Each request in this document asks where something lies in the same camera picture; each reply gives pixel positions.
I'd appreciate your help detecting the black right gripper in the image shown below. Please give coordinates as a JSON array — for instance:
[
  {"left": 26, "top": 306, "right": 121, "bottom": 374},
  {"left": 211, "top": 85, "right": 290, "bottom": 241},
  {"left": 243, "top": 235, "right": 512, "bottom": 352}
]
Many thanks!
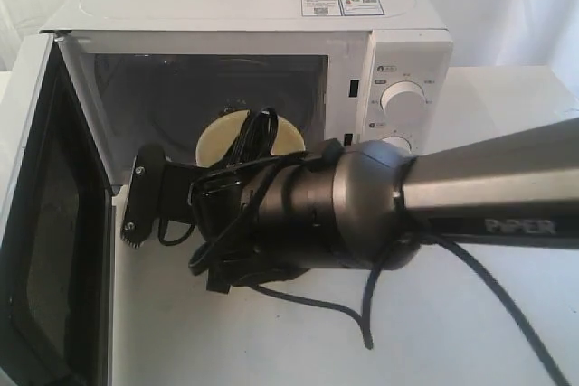
[{"left": 120, "top": 108, "right": 290, "bottom": 291}]

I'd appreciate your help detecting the cream ceramic bowl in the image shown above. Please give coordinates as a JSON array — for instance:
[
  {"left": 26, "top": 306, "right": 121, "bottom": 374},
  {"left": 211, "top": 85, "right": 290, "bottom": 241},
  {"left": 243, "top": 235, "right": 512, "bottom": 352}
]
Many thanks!
[{"left": 195, "top": 110, "right": 306, "bottom": 167}]

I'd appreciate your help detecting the white microwave door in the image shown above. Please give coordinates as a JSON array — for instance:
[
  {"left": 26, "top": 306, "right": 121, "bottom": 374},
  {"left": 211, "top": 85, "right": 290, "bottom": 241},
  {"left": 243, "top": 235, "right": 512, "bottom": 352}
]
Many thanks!
[{"left": 1, "top": 33, "right": 114, "bottom": 385}]

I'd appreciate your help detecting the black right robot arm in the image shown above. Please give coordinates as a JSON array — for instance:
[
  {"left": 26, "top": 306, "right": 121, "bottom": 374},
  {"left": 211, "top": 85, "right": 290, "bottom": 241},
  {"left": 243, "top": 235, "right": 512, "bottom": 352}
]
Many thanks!
[{"left": 120, "top": 108, "right": 578, "bottom": 293}]

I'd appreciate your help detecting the white microwave oven body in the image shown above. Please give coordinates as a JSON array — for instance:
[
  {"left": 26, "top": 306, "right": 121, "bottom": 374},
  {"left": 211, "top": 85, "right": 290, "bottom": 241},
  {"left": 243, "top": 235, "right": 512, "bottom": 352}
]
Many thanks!
[{"left": 41, "top": 0, "right": 452, "bottom": 185}]

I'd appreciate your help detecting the glass turntable plate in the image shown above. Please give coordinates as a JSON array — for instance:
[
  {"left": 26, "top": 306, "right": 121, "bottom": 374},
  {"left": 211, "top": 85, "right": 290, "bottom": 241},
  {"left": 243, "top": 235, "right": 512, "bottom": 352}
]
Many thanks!
[{"left": 153, "top": 83, "right": 319, "bottom": 159}]

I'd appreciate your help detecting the lower white control knob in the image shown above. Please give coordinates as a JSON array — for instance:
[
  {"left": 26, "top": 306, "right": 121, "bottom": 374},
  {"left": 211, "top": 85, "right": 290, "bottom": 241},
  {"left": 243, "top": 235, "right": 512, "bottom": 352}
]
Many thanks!
[{"left": 381, "top": 136, "right": 412, "bottom": 155}]

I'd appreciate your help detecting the white control knob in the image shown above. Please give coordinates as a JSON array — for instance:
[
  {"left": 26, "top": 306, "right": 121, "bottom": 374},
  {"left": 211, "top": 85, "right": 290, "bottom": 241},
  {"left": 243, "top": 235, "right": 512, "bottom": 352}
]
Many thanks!
[
  {"left": 380, "top": 81, "right": 426, "bottom": 118},
  {"left": 381, "top": 136, "right": 412, "bottom": 155}
]

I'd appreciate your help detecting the blue white warning sticker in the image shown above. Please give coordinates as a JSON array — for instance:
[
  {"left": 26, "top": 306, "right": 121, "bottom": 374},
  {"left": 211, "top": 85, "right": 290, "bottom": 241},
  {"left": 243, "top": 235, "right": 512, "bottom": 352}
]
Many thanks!
[{"left": 300, "top": 0, "right": 384, "bottom": 17}]

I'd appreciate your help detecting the upper white control knob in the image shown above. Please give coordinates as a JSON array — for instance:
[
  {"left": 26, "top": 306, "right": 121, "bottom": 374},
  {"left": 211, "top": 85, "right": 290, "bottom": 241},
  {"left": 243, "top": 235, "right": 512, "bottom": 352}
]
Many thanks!
[{"left": 380, "top": 81, "right": 426, "bottom": 118}]

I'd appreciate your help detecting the dark blue cable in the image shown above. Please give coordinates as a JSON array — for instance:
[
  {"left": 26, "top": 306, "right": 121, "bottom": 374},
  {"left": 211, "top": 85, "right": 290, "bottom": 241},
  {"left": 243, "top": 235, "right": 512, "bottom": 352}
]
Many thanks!
[{"left": 252, "top": 222, "right": 571, "bottom": 386}]

